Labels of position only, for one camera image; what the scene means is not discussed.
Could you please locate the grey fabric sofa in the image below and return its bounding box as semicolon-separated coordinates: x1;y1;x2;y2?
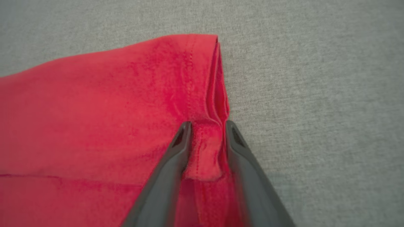
0;0;404;227

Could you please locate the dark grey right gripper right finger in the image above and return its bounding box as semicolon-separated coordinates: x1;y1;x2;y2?
225;120;296;227

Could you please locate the red basketball jersey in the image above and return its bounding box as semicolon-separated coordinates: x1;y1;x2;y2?
0;33;248;227

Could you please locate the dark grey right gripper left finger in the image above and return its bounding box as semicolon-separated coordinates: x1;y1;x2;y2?
122;121;193;227

